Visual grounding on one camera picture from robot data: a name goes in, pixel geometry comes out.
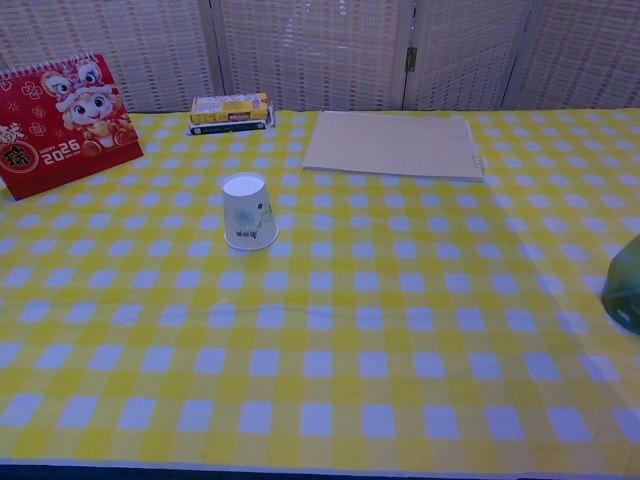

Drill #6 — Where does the green spray bottle black trigger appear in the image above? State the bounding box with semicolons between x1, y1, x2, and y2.
601;234;640;336

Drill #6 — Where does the yellow white checkered tablecloth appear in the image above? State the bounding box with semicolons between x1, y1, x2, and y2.
0;107;640;474

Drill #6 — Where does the white paper cup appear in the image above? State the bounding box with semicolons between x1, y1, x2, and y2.
221;172;280;251

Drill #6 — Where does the beige spiral notebook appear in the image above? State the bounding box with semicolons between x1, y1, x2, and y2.
302;110;487;184

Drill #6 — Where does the black book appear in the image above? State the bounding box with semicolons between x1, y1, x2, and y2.
187;115;279;137

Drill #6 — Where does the yellow cardboard box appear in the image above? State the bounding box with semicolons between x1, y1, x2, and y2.
189;92;272;125

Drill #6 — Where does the woven folding screen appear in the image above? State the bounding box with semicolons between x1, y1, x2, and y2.
0;0;640;115

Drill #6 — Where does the red 2026 desk calendar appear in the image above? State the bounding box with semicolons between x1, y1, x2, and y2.
0;52;145;202

